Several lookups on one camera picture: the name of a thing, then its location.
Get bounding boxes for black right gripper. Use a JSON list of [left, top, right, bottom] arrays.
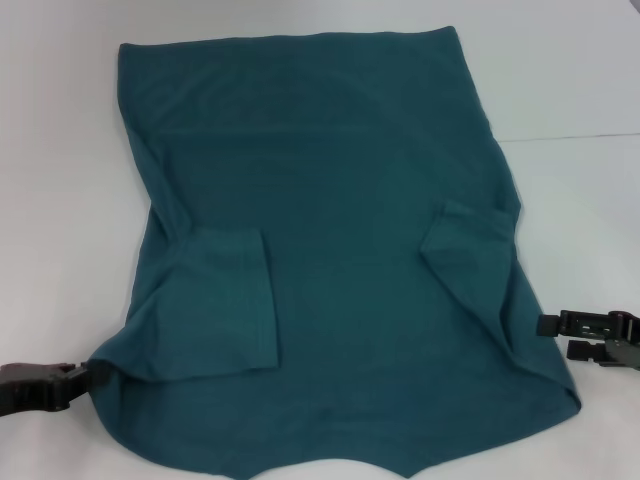
[[537, 309, 640, 372]]

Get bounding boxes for blue-green shirt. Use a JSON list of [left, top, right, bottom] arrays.
[[82, 25, 584, 480]]

